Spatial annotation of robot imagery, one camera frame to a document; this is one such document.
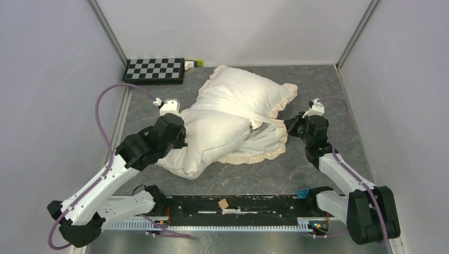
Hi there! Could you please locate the white pillow insert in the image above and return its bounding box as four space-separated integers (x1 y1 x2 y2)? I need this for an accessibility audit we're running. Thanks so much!
156 108 251 180

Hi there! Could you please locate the grey pillowcase with cream ruffle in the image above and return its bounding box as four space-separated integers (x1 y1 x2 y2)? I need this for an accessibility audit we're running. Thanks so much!
191 65 298 165

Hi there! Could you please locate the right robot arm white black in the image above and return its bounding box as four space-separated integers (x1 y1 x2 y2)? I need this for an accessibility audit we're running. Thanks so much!
284 112 401 245

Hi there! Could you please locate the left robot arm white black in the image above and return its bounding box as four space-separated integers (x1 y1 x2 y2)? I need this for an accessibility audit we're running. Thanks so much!
47 113 187 248

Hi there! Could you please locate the blue toy brick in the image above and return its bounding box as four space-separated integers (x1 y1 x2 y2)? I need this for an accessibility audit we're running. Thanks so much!
296 188 309 199

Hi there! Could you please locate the black white checkerboard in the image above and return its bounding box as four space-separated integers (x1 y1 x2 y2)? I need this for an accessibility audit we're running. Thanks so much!
122 58 185 85

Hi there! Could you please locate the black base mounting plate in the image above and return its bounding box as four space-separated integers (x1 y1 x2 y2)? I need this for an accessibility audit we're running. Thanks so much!
146 195 327 226

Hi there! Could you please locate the small tan cube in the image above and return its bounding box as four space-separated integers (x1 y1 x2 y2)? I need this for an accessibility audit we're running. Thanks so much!
218 198 229 210

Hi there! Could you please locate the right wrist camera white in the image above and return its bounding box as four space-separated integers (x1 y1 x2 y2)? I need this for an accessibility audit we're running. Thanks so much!
302 98 325 119

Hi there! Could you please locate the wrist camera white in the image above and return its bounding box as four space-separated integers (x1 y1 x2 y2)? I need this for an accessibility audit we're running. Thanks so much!
153 98 180 116
302 98 325 119

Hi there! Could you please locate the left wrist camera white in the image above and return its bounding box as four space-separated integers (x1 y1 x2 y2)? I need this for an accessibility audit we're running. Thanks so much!
153 98 180 116

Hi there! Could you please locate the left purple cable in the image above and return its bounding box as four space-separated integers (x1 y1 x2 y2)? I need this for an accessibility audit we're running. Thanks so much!
47 83 192 251

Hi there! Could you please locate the light blue cable duct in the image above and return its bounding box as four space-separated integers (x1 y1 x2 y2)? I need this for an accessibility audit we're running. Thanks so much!
107 217 329 233

